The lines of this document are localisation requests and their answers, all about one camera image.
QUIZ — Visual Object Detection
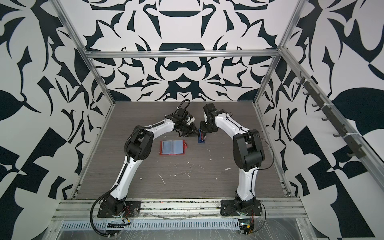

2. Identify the blue card box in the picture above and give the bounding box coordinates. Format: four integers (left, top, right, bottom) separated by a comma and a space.
198, 129, 207, 144

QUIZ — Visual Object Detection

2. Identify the red leather card holder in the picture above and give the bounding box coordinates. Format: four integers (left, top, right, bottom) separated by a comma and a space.
160, 140, 188, 156

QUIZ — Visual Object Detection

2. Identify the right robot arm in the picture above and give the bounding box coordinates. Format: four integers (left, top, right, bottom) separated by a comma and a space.
200, 103, 265, 205

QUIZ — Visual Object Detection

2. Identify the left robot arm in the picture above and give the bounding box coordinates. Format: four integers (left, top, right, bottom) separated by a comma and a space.
101, 108, 199, 209

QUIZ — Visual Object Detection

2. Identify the small circuit board right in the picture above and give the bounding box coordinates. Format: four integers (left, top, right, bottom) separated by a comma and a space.
239, 219, 255, 235

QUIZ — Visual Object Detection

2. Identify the small circuit board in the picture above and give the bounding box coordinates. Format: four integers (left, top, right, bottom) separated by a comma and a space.
107, 221, 131, 230
239, 219, 255, 235

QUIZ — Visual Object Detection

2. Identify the small circuit board left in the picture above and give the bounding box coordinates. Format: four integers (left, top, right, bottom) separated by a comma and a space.
107, 221, 131, 230

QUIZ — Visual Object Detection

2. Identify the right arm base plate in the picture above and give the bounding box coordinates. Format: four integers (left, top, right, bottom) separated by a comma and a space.
220, 198, 263, 217

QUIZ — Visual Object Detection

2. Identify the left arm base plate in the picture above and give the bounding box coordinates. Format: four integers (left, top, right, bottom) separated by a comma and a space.
97, 200, 142, 218

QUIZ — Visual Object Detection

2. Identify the black corrugated cable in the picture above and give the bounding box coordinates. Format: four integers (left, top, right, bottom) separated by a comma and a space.
89, 184, 121, 238

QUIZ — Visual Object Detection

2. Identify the wall hook rack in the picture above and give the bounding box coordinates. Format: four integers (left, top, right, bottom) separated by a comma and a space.
297, 72, 367, 159

